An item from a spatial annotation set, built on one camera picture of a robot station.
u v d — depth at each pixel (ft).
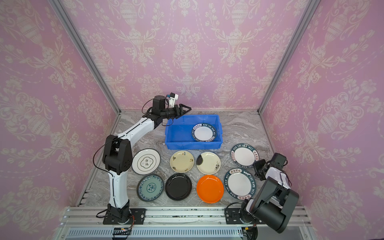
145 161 3.02
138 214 2.45
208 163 3.01
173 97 2.79
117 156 1.79
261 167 2.61
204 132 3.50
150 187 2.73
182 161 3.03
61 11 2.34
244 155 3.13
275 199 1.50
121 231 2.39
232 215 2.41
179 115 2.67
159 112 2.47
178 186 2.73
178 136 3.56
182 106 2.68
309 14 2.30
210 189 2.70
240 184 2.74
